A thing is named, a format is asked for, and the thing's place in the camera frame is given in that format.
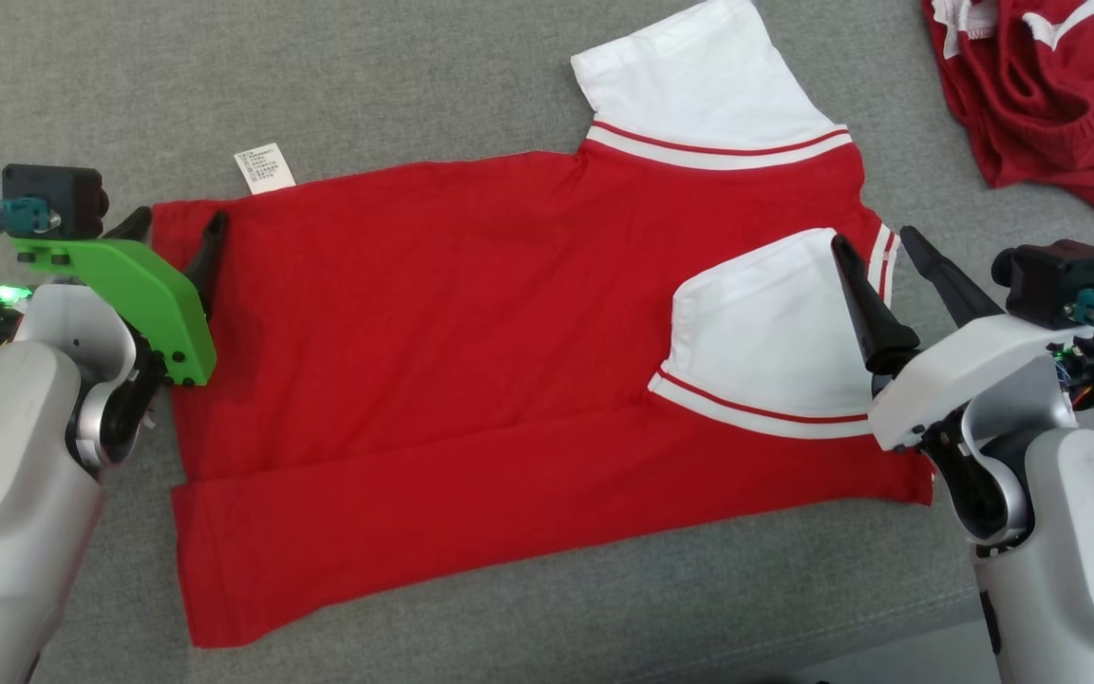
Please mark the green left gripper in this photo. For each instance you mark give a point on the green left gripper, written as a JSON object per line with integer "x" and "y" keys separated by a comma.
{"x": 139, "y": 299}

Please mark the grey fabric sofa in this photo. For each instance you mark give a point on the grey fabric sofa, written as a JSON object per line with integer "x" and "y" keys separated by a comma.
{"x": 509, "y": 76}

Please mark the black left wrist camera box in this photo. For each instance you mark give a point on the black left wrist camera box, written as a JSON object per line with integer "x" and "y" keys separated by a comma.
{"x": 53, "y": 195}

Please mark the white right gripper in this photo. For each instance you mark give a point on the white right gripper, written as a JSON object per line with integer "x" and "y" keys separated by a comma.
{"x": 965, "y": 380}

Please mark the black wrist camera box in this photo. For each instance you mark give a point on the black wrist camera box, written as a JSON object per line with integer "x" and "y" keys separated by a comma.
{"x": 1060, "y": 280}
{"x": 53, "y": 195}

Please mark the red shorts with white stripe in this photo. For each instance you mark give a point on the red shorts with white stripe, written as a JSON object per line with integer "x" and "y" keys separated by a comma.
{"x": 1060, "y": 104}

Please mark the red jersey with white sleeves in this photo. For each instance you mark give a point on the red jersey with white sleeves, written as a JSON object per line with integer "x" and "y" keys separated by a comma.
{"x": 462, "y": 361}

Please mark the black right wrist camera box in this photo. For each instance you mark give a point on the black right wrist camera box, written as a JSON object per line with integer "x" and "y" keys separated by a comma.
{"x": 1060, "y": 280}

